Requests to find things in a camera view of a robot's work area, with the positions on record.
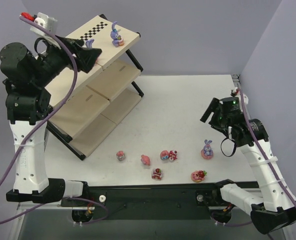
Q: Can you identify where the purple bunny holding cupcake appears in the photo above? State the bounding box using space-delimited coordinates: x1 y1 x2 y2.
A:
110 21 124 48

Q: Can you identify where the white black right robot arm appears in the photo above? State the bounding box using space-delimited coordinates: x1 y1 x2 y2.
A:
200 96 296 235

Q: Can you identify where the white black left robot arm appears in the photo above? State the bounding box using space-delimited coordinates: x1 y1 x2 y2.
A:
0 37 102 204

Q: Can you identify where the beige three-tier shelf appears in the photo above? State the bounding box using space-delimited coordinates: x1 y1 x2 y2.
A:
47 14 144 160

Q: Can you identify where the pink bear red cake toy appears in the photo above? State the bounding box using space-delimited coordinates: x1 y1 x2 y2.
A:
160 150 178 162

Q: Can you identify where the pink bear strawberry donut toy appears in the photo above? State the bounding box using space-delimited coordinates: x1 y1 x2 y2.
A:
190 170 207 183

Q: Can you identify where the pink lying figure toy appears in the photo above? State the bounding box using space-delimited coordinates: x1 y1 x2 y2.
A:
140 155 151 166

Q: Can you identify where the strawberry cake slice toy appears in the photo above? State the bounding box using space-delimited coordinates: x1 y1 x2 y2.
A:
151 168 163 180

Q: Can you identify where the pink figure flower wreath toy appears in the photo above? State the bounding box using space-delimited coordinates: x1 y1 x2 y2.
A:
116 150 126 162

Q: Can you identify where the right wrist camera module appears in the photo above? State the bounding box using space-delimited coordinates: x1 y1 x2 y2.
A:
230 87 248 106

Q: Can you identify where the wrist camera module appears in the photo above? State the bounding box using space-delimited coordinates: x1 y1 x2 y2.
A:
230 87 248 106
21 12 58 34

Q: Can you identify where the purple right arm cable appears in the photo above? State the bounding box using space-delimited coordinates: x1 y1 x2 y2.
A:
211 87 296 240

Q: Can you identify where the aluminium table frame rail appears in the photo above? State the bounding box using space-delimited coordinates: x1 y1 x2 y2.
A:
231 74 241 88

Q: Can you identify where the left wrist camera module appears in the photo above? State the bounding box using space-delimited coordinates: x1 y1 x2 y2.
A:
21 12 58 34

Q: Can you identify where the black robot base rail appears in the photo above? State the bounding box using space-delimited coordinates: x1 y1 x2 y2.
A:
60 181 263 225

